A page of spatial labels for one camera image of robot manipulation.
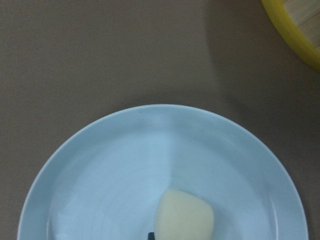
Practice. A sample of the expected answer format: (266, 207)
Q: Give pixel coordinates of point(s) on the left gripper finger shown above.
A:
(151, 236)

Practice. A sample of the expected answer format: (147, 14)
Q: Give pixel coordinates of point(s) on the light blue plate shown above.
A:
(105, 182)

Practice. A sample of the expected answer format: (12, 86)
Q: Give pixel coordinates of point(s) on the pale white bun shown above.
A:
(183, 216)

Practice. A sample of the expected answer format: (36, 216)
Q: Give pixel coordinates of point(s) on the brown paper table cover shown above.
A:
(66, 63)

